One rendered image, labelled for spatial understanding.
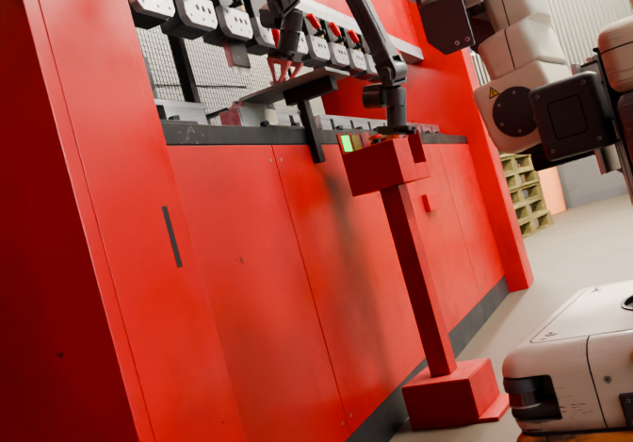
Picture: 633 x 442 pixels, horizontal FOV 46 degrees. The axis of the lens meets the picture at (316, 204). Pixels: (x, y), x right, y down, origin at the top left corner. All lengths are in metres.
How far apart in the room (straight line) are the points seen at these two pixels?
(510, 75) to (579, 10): 8.58
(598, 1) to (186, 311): 9.23
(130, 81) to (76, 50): 0.12
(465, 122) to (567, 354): 2.79
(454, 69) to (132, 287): 3.25
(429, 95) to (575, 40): 6.10
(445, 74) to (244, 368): 2.91
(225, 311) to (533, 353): 0.59
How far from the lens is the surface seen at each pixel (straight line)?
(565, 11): 10.22
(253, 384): 1.52
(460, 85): 4.15
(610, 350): 1.43
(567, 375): 1.46
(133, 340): 1.08
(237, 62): 2.14
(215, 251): 1.49
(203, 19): 1.99
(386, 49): 2.13
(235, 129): 1.70
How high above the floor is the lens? 0.60
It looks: 2 degrees up
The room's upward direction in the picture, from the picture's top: 15 degrees counter-clockwise
